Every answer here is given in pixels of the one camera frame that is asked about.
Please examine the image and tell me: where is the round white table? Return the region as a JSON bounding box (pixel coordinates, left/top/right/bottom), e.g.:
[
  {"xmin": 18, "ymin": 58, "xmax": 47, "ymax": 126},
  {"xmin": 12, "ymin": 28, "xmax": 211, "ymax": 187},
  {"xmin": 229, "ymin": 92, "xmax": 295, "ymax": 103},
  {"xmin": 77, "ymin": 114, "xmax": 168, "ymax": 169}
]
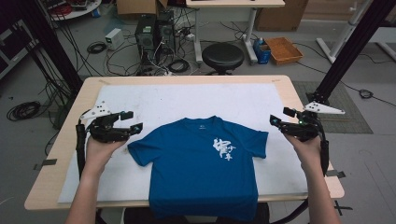
[{"xmin": 46, "ymin": 0, "xmax": 103, "ymax": 22}]

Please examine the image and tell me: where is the black computer tower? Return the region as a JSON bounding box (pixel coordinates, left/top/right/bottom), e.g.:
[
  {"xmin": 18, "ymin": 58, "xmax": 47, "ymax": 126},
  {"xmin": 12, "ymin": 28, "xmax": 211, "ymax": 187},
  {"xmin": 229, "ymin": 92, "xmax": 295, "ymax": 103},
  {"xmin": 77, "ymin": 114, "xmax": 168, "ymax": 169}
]
[
  {"xmin": 155, "ymin": 10, "xmax": 177, "ymax": 56},
  {"xmin": 134, "ymin": 13, "xmax": 157, "ymax": 65}
]

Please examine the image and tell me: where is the white mat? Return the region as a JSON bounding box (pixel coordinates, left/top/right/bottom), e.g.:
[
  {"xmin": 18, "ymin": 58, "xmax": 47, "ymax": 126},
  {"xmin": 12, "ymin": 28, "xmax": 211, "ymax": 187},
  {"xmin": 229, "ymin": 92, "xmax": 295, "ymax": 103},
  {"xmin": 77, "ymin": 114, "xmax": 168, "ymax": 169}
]
[{"xmin": 57, "ymin": 82, "xmax": 309, "ymax": 204}]

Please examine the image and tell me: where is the black cable coil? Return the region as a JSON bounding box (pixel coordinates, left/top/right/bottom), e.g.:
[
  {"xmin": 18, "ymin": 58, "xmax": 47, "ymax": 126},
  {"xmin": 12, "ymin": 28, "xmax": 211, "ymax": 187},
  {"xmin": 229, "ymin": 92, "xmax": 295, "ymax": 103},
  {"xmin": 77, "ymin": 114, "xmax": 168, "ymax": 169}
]
[
  {"xmin": 6, "ymin": 100, "xmax": 42, "ymax": 122},
  {"xmin": 358, "ymin": 89, "xmax": 375, "ymax": 100},
  {"xmin": 167, "ymin": 58, "xmax": 191, "ymax": 75},
  {"xmin": 86, "ymin": 40, "xmax": 108, "ymax": 55}
]

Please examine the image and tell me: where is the black sleeved gripper cable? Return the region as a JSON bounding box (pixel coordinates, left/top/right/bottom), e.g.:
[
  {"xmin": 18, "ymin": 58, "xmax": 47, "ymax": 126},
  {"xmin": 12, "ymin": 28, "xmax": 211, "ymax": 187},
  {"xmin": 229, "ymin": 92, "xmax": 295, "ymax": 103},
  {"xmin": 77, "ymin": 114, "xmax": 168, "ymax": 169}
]
[
  {"xmin": 75, "ymin": 119, "xmax": 88, "ymax": 181},
  {"xmin": 317, "ymin": 122, "xmax": 331, "ymax": 177}
]

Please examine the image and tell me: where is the person's right hand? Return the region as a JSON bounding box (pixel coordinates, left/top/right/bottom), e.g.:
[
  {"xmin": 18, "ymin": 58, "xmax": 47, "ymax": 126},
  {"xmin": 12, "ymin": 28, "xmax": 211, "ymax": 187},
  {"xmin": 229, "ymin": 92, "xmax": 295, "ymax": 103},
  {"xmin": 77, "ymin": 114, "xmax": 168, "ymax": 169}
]
[{"xmin": 283, "ymin": 133, "xmax": 323, "ymax": 173}]

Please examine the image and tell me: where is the grey tape piece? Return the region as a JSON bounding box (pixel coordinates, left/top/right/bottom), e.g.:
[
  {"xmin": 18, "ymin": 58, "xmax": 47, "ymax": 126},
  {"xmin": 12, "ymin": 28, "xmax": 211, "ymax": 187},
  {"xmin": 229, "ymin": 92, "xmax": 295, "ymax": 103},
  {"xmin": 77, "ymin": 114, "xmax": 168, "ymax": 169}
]
[
  {"xmin": 325, "ymin": 169, "xmax": 347, "ymax": 179},
  {"xmin": 33, "ymin": 158, "xmax": 59, "ymax": 172}
]

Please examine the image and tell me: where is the white power supply box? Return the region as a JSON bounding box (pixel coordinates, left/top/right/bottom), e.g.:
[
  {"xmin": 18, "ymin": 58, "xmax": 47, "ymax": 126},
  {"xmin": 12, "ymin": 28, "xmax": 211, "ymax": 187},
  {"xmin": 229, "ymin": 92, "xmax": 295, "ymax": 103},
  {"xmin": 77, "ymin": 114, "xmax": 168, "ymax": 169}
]
[{"xmin": 105, "ymin": 27, "xmax": 125, "ymax": 51}]

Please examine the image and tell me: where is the white metal stand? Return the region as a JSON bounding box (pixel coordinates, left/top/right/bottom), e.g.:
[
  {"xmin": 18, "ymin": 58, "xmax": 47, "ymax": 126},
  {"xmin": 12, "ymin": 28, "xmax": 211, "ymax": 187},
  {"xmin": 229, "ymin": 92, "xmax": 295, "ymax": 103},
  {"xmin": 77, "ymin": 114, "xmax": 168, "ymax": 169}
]
[{"xmin": 316, "ymin": 0, "xmax": 375, "ymax": 65}]

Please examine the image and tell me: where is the person's left hand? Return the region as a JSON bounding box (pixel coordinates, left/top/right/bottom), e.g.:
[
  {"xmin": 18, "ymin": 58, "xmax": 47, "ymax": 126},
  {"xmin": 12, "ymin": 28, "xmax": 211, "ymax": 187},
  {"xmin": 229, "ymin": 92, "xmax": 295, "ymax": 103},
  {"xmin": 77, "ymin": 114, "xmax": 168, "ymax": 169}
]
[{"xmin": 83, "ymin": 135, "xmax": 129, "ymax": 175}]

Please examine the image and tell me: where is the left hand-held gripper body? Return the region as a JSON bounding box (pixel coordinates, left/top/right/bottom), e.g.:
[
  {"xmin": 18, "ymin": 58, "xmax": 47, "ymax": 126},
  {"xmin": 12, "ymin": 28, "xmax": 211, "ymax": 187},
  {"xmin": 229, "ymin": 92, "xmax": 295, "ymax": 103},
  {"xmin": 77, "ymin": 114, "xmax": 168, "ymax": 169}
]
[{"xmin": 79, "ymin": 101, "xmax": 133, "ymax": 144}]

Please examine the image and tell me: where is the black frame post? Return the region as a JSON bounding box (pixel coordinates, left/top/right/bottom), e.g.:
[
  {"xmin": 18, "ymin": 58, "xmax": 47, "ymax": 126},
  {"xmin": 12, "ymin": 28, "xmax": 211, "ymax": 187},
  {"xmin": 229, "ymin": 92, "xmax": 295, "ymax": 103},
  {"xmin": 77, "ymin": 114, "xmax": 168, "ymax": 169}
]
[
  {"xmin": 17, "ymin": 0, "xmax": 84, "ymax": 95},
  {"xmin": 305, "ymin": 0, "xmax": 396, "ymax": 108}
]

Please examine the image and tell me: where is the black round stool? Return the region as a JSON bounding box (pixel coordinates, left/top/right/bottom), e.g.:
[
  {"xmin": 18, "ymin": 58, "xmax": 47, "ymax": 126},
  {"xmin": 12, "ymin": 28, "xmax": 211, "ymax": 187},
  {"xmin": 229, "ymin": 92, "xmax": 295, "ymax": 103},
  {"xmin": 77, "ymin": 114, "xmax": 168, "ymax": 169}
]
[{"xmin": 201, "ymin": 42, "xmax": 246, "ymax": 77}]

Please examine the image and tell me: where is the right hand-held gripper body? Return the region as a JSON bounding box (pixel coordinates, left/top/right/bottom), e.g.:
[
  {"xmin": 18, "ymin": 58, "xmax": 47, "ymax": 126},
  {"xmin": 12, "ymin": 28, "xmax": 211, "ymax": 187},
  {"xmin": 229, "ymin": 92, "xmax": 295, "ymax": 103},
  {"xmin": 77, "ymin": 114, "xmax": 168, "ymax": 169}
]
[{"xmin": 279, "ymin": 102, "xmax": 346, "ymax": 143}]

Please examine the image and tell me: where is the blue box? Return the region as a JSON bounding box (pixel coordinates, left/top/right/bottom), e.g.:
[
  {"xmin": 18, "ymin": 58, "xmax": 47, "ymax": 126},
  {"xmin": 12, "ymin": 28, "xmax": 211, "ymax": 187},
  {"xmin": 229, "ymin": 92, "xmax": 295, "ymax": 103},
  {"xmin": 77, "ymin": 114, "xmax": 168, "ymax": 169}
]
[{"xmin": 252, "ymin": 37, "xmax": 272, "ymax": 65}]

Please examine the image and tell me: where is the grey floor mat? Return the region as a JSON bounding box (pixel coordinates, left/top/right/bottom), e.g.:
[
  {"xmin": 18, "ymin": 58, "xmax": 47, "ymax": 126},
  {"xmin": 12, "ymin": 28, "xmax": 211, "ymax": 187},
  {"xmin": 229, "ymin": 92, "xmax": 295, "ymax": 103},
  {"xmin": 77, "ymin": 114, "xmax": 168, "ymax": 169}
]
[{"xmin": 292, "ymin": 80, "xmax": 375, "ymax": 135}]

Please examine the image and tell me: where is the cardboard box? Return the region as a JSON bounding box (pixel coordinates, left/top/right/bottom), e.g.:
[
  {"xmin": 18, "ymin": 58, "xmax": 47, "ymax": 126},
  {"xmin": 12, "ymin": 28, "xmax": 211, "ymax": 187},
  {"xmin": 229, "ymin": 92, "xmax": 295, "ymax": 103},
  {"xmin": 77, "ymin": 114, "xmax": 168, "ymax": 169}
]
[
  {"xmin": 116, "ymin": 0, "xmax": 169, "ymax": 17},
  {"xmin": 254, "ymin": 0, "xmax": 310, "ymax": 33}
]

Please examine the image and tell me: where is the white desk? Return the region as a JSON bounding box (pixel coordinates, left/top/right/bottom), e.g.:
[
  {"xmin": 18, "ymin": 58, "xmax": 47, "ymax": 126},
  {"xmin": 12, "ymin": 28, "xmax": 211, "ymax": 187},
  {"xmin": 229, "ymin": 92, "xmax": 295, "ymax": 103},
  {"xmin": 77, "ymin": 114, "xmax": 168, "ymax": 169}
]
[{"xmin": 185, "ymin": 0, "xmax": 286, "ymax": 65}]

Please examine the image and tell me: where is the blue t-shirt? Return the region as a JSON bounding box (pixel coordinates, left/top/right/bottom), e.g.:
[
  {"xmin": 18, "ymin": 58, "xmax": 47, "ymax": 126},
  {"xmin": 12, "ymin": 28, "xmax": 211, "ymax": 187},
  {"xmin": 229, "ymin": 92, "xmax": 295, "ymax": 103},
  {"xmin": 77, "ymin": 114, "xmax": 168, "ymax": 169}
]
[{"xmin": 127, "ymin": 115, "xmax": 269, "ymax": 222}]

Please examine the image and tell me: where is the grey equipment rack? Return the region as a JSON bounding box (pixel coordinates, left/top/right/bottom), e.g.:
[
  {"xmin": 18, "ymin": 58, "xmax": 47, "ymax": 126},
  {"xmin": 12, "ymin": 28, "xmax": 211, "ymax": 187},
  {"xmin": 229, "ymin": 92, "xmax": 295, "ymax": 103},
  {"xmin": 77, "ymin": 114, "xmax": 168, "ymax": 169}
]
[{"xmin": 0, "ymin": 18, "xmax": 40, "ymax": 80}]

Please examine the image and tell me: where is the orange basket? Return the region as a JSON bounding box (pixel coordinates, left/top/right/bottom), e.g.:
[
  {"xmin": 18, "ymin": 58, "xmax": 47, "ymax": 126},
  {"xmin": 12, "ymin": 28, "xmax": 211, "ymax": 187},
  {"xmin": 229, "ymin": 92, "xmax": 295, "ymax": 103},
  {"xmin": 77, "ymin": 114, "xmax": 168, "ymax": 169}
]
[{"xmin": 264, "ymin": 36, "xmax": 304, "ymax": 66}]

